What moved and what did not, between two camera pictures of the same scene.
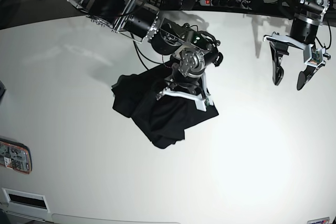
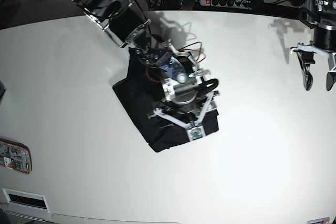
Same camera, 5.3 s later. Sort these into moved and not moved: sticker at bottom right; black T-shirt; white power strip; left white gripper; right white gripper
Moved: right white gripper; left white gripper; black T-shirt
Not moved: sticker at bottom right; white power strip
